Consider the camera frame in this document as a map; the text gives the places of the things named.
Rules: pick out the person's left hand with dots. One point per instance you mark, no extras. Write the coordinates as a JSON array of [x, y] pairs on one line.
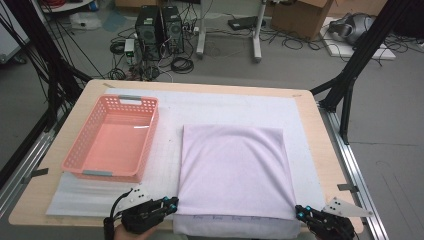
[[131, 236]]

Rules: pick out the black computer tower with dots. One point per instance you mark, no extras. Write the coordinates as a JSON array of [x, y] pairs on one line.
[[148, 33], [173, 31]]

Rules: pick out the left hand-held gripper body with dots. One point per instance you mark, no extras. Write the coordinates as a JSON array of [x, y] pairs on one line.
[[140, 218]]

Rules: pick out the white metal stand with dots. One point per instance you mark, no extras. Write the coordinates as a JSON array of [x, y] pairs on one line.
[[256, 40]]

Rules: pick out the round white table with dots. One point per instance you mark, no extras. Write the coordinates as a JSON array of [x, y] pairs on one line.
[[63, 6]]

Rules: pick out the grey metal bracket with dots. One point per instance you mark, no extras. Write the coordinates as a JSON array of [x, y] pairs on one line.
[[348, 187], [35, 174]]

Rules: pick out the grey headset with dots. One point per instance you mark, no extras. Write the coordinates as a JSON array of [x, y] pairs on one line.
[[353, 28]]

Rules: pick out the large cardboard box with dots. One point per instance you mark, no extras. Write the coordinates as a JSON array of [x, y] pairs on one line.
[[300, 18]]

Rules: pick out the aluminium rail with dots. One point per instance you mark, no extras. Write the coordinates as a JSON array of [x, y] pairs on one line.
[[30, 153], [353, 160]]

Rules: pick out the white printed cloth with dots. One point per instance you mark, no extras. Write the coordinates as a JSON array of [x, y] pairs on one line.
[[233, 166]]

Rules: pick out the white foam board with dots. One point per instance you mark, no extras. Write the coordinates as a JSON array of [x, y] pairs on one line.
[[343, 51]]

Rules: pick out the small white device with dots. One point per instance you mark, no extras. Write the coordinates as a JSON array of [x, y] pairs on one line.
[[129, 48]]

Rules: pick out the clear plastic bag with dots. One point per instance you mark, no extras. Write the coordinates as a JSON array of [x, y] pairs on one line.
[[85, 21]]

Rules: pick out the black frame post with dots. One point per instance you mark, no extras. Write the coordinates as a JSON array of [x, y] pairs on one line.
[[363, 50], [36, 40]]

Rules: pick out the white foam mat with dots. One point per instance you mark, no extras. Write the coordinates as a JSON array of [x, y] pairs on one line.
[[233, 103]]

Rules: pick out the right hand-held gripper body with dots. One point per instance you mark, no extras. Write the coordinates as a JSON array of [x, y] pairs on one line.
[[333, 226]]

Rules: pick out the flat black device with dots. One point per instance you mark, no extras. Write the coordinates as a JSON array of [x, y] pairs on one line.
[[245, 22]]

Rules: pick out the pink plastic basket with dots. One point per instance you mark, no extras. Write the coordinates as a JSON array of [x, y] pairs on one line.
[[113, 143]]

